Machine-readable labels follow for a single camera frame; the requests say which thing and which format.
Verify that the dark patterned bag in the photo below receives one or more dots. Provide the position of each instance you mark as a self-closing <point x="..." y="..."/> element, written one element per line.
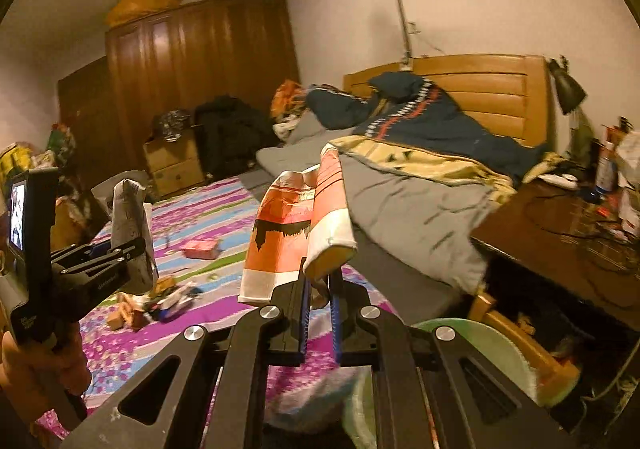
<point x="172" y="124"/>

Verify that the pile of colourful bags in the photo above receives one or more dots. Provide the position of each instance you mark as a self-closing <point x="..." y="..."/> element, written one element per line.
<point x="20" y="154"/>

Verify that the green plastic basin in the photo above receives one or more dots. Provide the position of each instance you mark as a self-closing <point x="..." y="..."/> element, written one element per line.
<point x="480" y="349"/>

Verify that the wooden nightstand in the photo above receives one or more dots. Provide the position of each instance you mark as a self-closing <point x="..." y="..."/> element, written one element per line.
<point x="172" y="164"/>

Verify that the white plastic bag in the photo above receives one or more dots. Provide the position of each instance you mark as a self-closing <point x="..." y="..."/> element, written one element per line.
<point x="629" y="164"/>

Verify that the pink box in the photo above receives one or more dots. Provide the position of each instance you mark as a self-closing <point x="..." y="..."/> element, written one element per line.
<point x="202" y="249"/>

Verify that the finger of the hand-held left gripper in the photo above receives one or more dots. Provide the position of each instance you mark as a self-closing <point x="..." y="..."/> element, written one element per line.
<point x="107" y="259"/>
<point x="97" y="247"/>

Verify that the wooden chair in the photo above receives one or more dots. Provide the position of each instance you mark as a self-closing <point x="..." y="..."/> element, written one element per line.
<point x="520" y="349"/>

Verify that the orange storage bag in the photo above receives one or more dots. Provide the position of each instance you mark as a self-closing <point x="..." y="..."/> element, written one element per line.
<point x="142" y="6"/>

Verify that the white bottle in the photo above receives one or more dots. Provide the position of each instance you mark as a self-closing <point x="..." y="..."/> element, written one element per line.
<point x="605" y="169"/>

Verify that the grey pillow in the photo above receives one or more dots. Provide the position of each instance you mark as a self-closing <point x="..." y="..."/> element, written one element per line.
<point x="400" y="214"/>

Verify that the floral purple bedsheet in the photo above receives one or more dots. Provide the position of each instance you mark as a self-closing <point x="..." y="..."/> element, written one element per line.
<point x="215" y="289"/>

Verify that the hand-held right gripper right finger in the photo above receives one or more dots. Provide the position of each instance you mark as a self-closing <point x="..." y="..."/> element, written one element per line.
<point x="336" y="324"/>

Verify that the black desk lamp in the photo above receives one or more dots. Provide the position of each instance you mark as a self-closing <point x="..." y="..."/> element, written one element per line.
<point x="567" y="89"/>

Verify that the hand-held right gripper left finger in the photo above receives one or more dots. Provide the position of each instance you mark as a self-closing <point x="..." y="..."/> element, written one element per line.
<point x="303" y="319"/>

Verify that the pile of small packets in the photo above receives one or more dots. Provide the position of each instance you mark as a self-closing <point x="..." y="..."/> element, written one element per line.
<point x="150" y="304"/>

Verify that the orange white patterned cloth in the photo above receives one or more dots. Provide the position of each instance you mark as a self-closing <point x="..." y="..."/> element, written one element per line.
<point x="280" y="224"/>

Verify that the person's left hand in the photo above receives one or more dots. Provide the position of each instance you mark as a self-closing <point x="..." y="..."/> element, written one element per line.
<point x="25" y="369"/>

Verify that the black clothing pile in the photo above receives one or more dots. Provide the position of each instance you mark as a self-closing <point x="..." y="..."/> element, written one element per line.
<point x="230" y="134"/>

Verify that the beige patterned blanket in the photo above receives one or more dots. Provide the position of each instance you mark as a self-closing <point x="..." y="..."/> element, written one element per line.
<point x="450" y="166"/>

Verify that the dark grey mattress sheet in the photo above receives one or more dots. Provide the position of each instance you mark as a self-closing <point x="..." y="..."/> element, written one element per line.
<point x="400" y="289"/>

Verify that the dark wooden desk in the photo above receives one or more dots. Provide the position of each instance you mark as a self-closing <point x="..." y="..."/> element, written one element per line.
<point x="540" y="239"/>

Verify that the olive green cloth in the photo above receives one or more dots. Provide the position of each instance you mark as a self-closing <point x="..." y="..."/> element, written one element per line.
<point x="581" y="139"/>

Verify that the dark green striped garment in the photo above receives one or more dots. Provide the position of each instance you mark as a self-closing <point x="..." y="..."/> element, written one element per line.
<point x="440" y="124"/>

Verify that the wooden wardrobe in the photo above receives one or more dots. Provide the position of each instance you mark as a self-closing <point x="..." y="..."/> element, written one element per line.
<point x="200" y="54"/>

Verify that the pile of desk clutter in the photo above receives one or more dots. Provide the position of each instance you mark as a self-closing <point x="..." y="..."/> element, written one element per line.
<point x="625" y="209"/>

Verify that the white power strip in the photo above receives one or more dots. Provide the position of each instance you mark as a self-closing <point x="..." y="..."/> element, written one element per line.
<point x="560" y="178"/>

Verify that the wooden headboard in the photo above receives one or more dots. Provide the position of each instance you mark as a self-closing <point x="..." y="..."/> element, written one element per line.
<point x="495" y="79"/>

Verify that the grey white cloth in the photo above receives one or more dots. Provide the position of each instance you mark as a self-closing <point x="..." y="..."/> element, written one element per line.
<point x="131" y="224"/>

